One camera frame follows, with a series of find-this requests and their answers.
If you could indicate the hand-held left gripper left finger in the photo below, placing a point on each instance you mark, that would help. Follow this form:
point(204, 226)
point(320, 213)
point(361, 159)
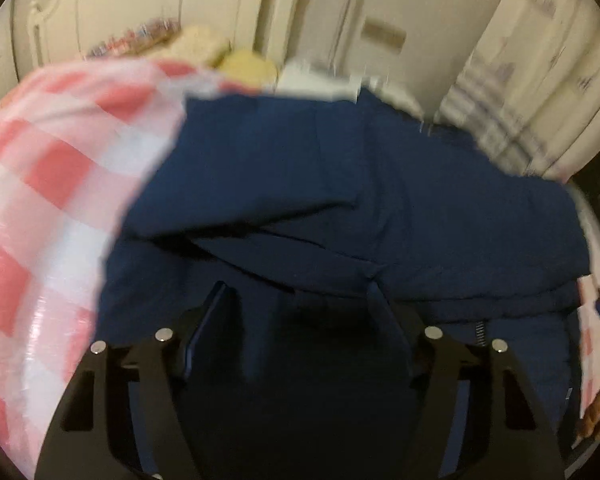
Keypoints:
point(206, 327)

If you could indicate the pale striped curtain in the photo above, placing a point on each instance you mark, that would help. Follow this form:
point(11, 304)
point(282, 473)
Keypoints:
point(535, 60)

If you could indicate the wall switch plate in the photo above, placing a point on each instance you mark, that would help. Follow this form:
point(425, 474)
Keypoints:
point(384, 33)

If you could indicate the colourful patterned cushion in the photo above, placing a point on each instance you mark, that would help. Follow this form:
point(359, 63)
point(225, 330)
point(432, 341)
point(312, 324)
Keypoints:
point(130, 37)

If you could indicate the navy blue puffer jacket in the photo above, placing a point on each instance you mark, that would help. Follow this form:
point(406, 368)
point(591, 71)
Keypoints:
point(340, 200)

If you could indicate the red white checkered blanket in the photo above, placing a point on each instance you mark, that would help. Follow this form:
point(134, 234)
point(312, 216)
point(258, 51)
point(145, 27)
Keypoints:
point(55, 185)

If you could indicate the cream wooden headboard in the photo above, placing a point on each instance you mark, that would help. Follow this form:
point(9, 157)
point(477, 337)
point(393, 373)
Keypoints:
point(130, 0)

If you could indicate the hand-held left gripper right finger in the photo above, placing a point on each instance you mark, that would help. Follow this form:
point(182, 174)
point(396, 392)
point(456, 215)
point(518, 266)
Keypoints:
point(397, 327)

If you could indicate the yellow pillow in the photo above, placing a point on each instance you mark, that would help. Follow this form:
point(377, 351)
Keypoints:
point(247, 67)

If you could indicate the beige pillow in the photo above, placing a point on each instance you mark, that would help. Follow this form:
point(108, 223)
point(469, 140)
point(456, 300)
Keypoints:
point(200, 45)

